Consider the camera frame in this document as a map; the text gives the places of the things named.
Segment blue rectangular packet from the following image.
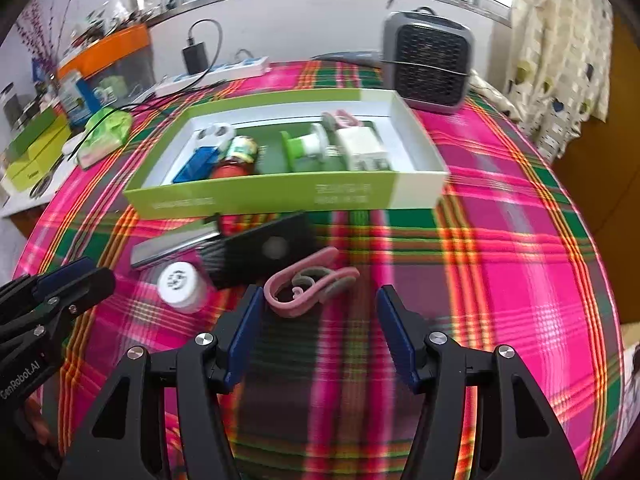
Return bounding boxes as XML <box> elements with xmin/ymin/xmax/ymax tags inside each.
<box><xmin>172</xmin><ymin>145</ymin><xmax>224</xmax><ymax>185</ymax></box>

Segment small white-capped jar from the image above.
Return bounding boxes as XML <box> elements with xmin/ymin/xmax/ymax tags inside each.
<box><xmin>157</xmin><ymin>260</ymin><xmax>209</xmax><ymax>315</ymax></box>

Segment black adapter cable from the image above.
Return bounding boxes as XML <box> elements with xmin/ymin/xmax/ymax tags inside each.
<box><xmin>186</xmin><ymin>19</ymin><xmax>223</xmax><ymax>88</ymax></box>

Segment small pink cable clip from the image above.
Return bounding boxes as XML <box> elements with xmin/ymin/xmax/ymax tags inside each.
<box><xmin>319</xmin><ymin>108</ymin><xmax>359</xmax><ymax>132</ymax></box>

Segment green white cardboard box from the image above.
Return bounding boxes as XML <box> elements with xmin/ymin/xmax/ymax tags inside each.
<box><xmin>122</xmin><ymin>87</ymin><xmax>450</xmax><ymax>220</ymax></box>

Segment patterned curtain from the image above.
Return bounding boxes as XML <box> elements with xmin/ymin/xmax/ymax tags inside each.
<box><xmin>507</xmin><ymin>0</ymin><xmax>616</xmax><ymax>162</ymax></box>

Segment green white spool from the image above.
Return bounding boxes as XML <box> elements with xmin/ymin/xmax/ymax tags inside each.
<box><xmin>278</xmin><ymin>124</ymin><xmax>331</xmax><ymax>174</ymax></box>

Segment brown bottle red cap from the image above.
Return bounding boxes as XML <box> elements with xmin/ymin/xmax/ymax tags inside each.
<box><xmin>208</xmin><ymin>135</ymin><xmax>261</xmax><ymax>180</ymax></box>

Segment white power strip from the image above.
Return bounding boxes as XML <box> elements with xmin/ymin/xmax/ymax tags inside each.
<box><xmin>153</xmin><ymin>55</ymin><xmax>272</xmax><ymax>99</ymax></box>

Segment grey space heater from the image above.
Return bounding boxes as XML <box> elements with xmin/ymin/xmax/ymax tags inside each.
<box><xmin>382</xmin><ymin>7</ymin><xmax>475</xmax><ymax>114</ymax></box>

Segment blue white carton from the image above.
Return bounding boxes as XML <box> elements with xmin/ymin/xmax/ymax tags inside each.
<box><xmin>57</xmin><ymin>70</ymin><xmax>101</xmax><ymax>126</ymax></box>

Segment white panda-shaped gadget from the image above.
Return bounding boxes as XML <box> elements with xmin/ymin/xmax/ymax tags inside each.
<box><xmin>192</xmin><ymin>123</ymin><xmax>236</xmax><ymax>149</ymax></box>

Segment thin black cable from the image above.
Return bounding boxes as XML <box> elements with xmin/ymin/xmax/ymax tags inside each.
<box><xmin>66</xmin><ymin>91</ymin><xmax>172</xmax><ymax>162</ymax></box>

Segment black rectangular sensor device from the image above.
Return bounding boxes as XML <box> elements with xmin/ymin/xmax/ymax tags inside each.
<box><xmin>197</xmin><ymin>211</ymin><xmax>317</xmax><ymax>290</ymax></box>

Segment floral cloth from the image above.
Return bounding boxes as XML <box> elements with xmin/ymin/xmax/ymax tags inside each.
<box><xmin>617</xmin><ymin>339</ymin><xmax>640</xmax><ymax>442</ymax></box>

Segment purple flower branches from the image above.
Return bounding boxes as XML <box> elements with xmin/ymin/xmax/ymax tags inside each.
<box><xmin>14</xmin><ymin>0</ymin><xmax>76</xmax><ymax>69</ymax></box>

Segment green wipes packet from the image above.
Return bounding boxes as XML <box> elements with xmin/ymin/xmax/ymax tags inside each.
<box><xmin>77</xmin><ymin>105</ymin><xmax>134</xmax><ymax>169</ymax></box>

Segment orange lid storage bin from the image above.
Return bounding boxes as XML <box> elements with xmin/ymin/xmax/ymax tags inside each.
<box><xmin>57</xmin><ymin>23</ymin><xmax>156</xmax><ymax>106</ymax></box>

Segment cream patterned cloth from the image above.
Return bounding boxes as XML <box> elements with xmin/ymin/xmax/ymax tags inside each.
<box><xmin>467</xmin><ymin>72</ymin><xmax>524</xmax><ymax>121</ymax></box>

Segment black power adapter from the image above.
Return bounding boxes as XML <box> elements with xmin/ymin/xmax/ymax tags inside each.
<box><xmin>182</xmin><ymin>43</ymin><xmax>209</xmax><ymax>74</ymax></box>

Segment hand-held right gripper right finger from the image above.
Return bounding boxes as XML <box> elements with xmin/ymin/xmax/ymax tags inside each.
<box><xmin>376</xmin><ymin>284</ymin><xmax>583</xmax><ymax>480</ymax></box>

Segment pink mint cable winder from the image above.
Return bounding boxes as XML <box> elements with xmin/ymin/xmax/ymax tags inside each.
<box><xmin>263</xmin><ymin>247</ymin><xmax>361</xmax><ymax>320</ymax></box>

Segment grey metal bar case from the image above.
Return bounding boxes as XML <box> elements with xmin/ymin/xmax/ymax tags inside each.
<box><xmin>129</xmin><ymin>219</ymin><xmax>222</xmax><ymax>270</ymax></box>

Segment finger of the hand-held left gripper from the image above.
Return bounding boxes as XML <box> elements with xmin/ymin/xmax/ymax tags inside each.
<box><xmin>0</xmin><ymin>267</ymin><xmax>117</xmax><ymax>361</ymax></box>
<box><xmin>0</xmin><ymin>256</ymin><xmax>97</xmax><ymax>311</ymax></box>

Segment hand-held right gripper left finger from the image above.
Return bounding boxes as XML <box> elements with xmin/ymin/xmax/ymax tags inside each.
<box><xmin>57</xmin><ymin>285</ymin><xmax>265</xmax><ymax>480</ymax></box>

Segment grey flat tool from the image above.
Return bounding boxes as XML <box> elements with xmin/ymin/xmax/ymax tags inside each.
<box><xmin>309</xmin><ymin>49</ymin><xmax>384</xmax><ymax>66</ymax></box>

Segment white charger adapter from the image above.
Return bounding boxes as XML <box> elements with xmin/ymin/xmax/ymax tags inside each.
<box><xmin>333</xmin><ymin>127</ymin><xmax>390</xmax><ymax>172</ymax></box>

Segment pink plaid tablecloth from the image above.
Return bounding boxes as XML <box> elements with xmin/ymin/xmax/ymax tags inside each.
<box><xmin>12</xmin><ymin>59</ymin><xmax>626</xmax><ymax>480</ymax></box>

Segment glass jar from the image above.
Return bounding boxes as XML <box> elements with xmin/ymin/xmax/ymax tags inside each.
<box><xmin>0</xmin><ymin>82</ymin><xmax>24</xmax><ymax>129</ymax></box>

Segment stack of green boxes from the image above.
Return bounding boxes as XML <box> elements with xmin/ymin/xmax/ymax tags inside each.
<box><xmin>2</xmin><ymin>109</ymin><xmax>74</xmax><ymax>194</ymax></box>

